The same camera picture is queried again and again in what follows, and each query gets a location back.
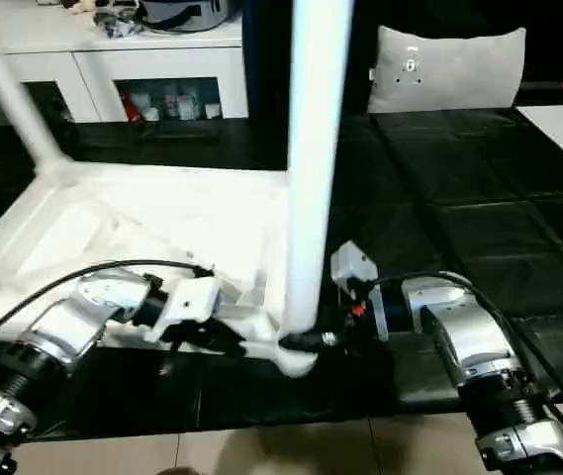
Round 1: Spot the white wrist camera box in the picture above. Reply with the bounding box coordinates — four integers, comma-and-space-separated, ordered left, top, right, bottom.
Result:
146, 277, 225, 349
328, 240, 391, 343

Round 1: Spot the grey pillow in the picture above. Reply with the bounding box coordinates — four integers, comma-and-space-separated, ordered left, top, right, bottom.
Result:
367, 26, 527, 114

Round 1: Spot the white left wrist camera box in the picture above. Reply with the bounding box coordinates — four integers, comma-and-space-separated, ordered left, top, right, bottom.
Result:
146, 277, 225, 349

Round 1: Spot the grey black bag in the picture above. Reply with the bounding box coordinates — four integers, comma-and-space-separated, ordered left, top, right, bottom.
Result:
68, 0, 242, 39

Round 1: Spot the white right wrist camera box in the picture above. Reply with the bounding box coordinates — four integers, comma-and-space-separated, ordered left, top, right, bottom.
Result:
328, 240, 391, 343

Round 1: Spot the white plastic table top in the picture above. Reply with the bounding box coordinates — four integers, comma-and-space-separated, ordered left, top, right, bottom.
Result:
0, 158, 320, 381

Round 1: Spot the white cabinet with glass doors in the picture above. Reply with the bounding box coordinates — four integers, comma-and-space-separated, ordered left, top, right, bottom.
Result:
0, 0, 250, 126

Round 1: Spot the black work mat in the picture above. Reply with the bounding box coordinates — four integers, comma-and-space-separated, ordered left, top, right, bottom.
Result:
0, 107, 563, 441

